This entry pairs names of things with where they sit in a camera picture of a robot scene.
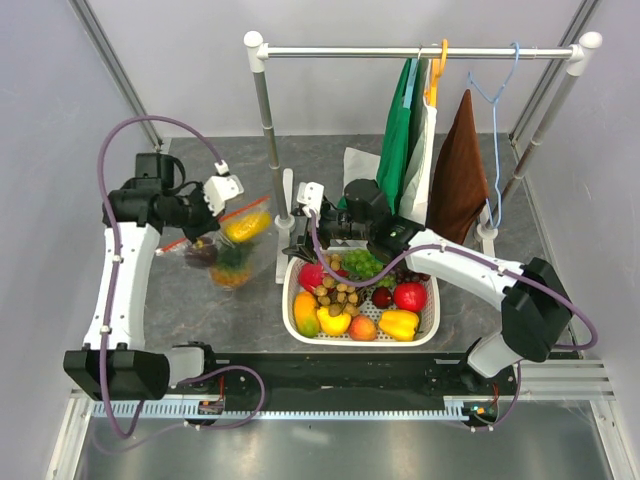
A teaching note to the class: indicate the silver white clothes rack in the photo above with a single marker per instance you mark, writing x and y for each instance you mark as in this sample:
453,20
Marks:
577,57

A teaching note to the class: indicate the dark purple grapes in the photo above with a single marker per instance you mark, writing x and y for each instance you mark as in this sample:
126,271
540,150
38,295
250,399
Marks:
406,276

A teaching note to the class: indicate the blue wire hanger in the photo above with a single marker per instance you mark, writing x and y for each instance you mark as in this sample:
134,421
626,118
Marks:
495,214

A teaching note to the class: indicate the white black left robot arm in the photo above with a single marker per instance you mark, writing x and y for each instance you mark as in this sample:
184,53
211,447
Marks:
112,362

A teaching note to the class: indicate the light blue hanger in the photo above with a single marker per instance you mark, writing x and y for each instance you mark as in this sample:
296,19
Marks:
413,74

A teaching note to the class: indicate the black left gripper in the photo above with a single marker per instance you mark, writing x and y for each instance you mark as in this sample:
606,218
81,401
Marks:
210,221

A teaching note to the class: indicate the white cable duct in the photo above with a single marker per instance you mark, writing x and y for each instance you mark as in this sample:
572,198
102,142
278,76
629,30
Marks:
183,408

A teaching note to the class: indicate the brown longan bunch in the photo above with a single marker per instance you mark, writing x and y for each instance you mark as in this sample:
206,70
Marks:
339,297

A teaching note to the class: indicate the white grey garment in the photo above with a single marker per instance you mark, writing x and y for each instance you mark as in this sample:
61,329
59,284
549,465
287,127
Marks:
414,200

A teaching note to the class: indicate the green grape bunch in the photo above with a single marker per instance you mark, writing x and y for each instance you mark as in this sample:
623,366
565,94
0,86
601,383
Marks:
362,266

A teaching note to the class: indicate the white plastic fruit basket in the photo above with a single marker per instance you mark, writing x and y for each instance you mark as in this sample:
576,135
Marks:
429,316

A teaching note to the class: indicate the orange plastic hanger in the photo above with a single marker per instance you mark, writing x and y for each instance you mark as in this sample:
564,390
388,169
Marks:
437,69

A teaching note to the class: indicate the green yellow mango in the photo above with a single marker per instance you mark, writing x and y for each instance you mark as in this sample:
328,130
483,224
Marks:
305,308

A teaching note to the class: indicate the small dark red plum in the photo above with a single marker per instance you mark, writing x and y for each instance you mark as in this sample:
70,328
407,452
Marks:
382,298

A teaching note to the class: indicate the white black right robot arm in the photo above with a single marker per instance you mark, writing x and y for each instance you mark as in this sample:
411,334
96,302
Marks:
534,306

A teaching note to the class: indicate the green shirt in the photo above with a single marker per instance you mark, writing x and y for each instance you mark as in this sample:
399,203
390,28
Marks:
394,155

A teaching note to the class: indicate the red bell pepper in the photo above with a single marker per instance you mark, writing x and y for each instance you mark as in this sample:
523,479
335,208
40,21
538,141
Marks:
411,296

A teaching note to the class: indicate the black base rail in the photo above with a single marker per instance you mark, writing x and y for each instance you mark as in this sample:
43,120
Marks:
363,381

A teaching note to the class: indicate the yellow bell pepper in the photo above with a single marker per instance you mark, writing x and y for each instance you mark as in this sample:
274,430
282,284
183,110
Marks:
401,325

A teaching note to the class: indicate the peach fruit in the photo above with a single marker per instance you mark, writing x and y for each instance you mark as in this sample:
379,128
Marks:
362,328

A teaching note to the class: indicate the orange toy pineapple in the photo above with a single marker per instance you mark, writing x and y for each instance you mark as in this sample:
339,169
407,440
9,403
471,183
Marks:
234,265

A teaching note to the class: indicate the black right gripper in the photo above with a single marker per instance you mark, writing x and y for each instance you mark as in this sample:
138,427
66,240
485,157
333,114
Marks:
306,244

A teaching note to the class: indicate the yellow pear fruit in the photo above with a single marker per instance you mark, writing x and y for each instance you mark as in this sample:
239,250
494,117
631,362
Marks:
333,325

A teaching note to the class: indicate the clear zip bag orange zipper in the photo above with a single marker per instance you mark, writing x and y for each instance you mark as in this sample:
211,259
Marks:
265,243

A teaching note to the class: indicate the pink dragon fruit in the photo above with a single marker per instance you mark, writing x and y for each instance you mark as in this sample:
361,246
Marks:
311,276

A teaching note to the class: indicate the brown towel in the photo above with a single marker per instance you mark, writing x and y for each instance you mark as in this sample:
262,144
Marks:
459,187

